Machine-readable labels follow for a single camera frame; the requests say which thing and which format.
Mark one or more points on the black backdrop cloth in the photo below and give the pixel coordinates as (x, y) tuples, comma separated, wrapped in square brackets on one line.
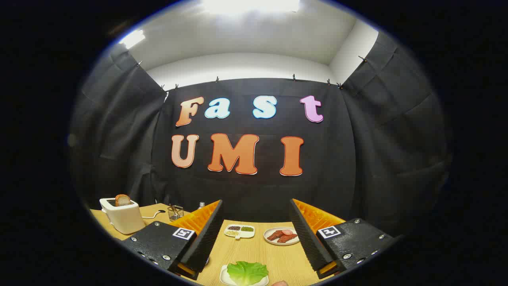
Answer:
[(258, 190)]

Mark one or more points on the brown meat slice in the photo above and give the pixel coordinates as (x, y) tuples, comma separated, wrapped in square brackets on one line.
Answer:
[(287, 238), (275, 235)]

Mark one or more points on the toasted bread slice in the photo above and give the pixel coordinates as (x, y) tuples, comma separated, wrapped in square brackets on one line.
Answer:
[(123, 200)]

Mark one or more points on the pink sausage slice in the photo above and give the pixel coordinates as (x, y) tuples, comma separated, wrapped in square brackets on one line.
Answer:
[(287, 232)]

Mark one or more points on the small white rounded plate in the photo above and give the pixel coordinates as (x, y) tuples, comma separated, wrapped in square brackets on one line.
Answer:
[(223, 276)]

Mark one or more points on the pile of green beans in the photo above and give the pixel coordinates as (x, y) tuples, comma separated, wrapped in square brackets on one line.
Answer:
[(247, 228)]

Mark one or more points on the green lettuce leaf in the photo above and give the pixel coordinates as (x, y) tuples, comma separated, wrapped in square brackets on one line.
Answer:
[(247, 272)]

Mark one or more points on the white toaster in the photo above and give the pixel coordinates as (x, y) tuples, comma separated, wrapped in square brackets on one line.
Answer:
[(125, 218)]

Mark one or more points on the small ceiling light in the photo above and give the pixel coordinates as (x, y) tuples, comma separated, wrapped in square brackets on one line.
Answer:
[(132, 39)]

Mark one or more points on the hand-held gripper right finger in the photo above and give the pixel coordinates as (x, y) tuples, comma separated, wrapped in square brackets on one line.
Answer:
[(307, 238)]

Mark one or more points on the white divided dish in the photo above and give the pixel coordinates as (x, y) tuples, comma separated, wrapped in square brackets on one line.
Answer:
[(246, 234)]

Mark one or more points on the pile of yellow soybeans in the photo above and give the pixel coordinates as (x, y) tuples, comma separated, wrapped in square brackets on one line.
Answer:
[(232, 233)]

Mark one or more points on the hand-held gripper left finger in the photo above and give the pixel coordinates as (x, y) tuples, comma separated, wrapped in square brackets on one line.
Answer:
[(204, 238)]

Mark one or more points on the round white plate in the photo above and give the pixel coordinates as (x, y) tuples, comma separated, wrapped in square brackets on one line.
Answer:
[(270, 240)]

